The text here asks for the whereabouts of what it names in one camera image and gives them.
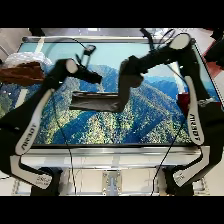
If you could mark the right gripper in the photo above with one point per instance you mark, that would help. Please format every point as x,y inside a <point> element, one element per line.
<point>130,71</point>

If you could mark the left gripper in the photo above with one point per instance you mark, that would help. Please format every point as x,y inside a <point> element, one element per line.
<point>90,75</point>

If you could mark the olive green shirt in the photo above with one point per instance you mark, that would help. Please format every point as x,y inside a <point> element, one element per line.
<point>95,102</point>

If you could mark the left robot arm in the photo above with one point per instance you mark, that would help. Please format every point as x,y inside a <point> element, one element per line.
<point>28,130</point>

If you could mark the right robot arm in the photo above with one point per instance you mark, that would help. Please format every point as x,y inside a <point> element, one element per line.
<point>196,110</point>

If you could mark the red garment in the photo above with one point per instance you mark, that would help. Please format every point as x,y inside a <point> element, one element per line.
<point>182,101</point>

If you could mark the brown garment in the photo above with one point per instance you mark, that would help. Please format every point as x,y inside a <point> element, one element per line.
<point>21,73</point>

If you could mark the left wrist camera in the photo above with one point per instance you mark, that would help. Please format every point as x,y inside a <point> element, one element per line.
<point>88,52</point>

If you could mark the silver frame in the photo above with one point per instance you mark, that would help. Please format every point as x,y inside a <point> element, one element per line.
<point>111,156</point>

